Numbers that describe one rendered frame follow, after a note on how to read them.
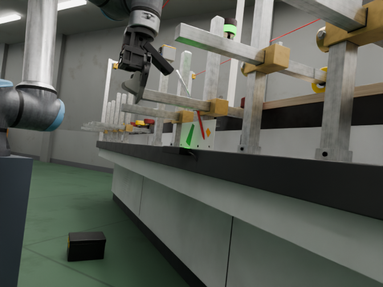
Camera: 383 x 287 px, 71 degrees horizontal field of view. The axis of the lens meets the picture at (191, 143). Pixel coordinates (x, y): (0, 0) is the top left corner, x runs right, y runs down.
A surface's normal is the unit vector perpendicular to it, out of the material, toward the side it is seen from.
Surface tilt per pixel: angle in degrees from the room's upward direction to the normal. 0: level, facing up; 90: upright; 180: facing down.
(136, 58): 90
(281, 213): 90
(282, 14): 90
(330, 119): 90
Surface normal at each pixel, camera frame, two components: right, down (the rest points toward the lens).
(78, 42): -0.46, -0.08
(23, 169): 0.88, 0.08
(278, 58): 0.44, 0.02
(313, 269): -0.89, -0.11
